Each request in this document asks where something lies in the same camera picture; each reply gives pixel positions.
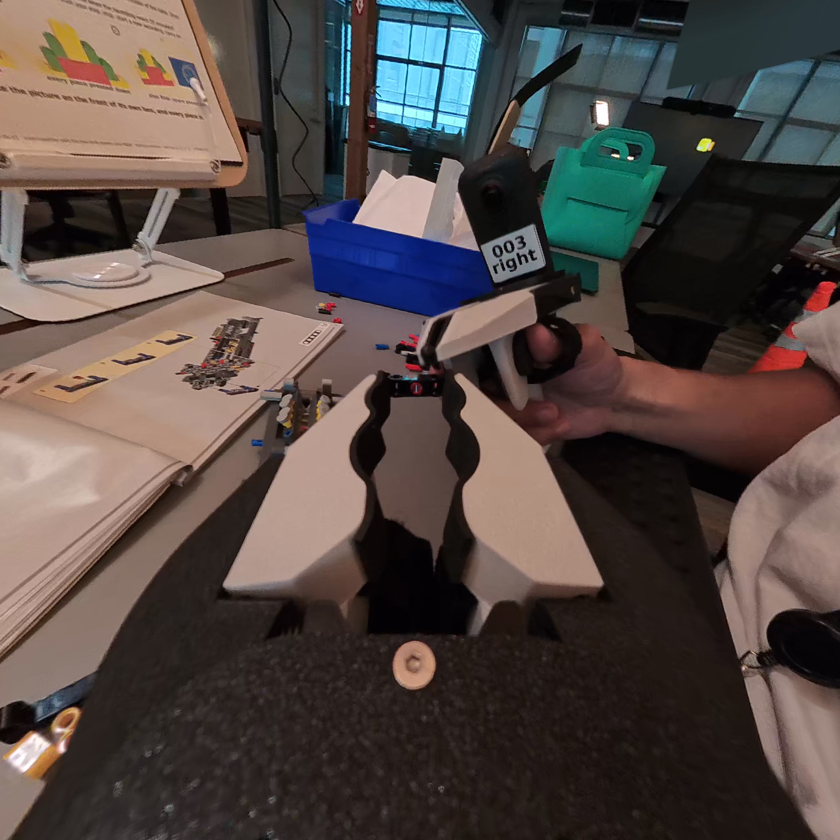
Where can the pile of yellow lego pieces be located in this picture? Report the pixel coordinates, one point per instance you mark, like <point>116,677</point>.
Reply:
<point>39,748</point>

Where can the large paned window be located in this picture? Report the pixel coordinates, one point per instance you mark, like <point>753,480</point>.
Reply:
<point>426,72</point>

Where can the black mesh office chair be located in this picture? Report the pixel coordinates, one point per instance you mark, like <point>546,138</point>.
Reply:
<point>722,229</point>

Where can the crumpled white paper bag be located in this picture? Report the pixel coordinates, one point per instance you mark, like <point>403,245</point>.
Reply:
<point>400,203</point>

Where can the small red yellow lego cluster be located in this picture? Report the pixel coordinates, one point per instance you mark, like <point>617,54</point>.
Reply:
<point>326,308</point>

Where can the small black lego connector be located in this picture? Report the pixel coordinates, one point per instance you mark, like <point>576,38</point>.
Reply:
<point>400,387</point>

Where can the black metal pole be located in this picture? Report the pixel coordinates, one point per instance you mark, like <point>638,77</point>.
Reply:
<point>268,98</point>

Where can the black badge reel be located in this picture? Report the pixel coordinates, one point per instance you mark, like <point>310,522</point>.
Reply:
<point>804,646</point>

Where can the dark green flat board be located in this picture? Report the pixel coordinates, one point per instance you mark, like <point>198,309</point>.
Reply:
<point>581,272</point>

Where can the printed paper sheet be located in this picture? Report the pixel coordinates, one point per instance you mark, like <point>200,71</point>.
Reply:
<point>98,98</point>

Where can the blue plastic bin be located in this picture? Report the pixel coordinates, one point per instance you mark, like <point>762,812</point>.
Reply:
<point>394,269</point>

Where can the person's right hand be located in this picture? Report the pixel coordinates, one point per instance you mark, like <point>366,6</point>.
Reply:
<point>597,387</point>

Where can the teal carrier box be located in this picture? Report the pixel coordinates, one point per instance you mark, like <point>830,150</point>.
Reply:
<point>597,197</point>

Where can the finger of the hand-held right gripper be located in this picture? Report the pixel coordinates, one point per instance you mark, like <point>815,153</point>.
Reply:
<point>430,338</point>
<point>489,325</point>

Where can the thick open lego instruction booklet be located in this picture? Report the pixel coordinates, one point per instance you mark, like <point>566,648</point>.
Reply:
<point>65,492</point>

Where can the rectangular white lamp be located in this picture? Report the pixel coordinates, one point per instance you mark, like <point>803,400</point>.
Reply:
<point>602,113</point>

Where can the brown wooden post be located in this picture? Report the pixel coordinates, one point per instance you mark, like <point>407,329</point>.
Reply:
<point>359,85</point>

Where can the black perforated panel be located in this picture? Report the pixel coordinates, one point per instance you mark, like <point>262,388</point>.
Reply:
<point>630,499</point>

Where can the person's torso in white shirt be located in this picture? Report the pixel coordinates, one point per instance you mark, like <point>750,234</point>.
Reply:
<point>787,558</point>

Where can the person's right forearm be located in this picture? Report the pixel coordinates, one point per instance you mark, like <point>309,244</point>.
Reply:
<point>722,407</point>

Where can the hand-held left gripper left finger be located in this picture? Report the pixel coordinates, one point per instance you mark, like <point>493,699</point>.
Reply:
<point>295,525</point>

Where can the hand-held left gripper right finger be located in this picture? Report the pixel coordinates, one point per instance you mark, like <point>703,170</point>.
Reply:
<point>531,525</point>

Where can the long lego chassis assembly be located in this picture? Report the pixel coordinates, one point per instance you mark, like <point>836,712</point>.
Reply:
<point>292,410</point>

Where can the lego instruction sheet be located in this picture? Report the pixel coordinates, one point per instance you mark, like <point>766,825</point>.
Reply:
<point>164,407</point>

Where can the orange traffic cone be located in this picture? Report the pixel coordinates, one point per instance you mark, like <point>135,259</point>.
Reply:
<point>787,348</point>

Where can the pile of mixed lego pieces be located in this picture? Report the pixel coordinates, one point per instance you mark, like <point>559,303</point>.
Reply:
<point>407,348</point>

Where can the large black screen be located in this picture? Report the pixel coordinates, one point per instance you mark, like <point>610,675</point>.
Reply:
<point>695,138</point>

